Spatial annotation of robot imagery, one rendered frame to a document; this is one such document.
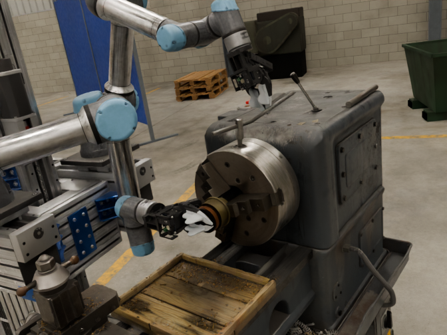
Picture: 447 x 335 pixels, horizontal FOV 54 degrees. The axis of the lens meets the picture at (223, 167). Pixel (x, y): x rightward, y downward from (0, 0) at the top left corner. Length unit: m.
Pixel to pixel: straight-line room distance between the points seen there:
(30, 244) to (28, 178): 0.35
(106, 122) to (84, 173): 0.61
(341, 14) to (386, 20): 1.02
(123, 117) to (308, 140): 0.53
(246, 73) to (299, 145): 0.26
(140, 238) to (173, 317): 0.30
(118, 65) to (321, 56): 9.83
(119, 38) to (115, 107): 0.52
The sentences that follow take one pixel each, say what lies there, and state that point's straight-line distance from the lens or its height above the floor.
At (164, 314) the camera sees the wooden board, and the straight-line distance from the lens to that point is 1.23.
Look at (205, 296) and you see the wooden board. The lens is 1.26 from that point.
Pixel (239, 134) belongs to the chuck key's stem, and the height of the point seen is 1.28.
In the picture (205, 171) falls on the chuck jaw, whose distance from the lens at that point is 1.28.
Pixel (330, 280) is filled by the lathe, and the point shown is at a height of 0.74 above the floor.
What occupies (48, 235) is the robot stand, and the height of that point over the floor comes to 1.06.
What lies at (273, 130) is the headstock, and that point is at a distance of 1.37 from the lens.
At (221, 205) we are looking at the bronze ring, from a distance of 1.22.
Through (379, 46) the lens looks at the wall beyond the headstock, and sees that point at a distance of 11.25.
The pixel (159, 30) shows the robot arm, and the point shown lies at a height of 1.59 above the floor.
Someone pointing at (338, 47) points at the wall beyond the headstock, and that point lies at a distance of 11.29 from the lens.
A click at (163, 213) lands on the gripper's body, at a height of 1.11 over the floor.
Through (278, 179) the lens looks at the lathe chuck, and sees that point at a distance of 1.24.
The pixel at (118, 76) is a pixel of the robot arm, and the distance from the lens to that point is 1.75.
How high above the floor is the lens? 1.61
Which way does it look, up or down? 19 degrees down
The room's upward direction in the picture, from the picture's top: 9 degrees counter-clockwise
